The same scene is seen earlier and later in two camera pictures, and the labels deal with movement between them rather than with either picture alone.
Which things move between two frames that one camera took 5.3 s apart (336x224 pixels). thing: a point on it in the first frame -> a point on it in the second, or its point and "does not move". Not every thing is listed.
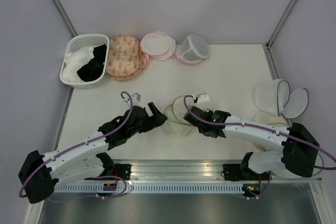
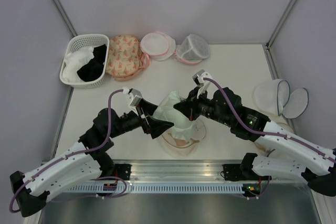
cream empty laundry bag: [268, 118] does not move
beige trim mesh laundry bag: [175, 126] -> [184, 148]
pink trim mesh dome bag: [192, 50] does not move
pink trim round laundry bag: [158, 46] does not move
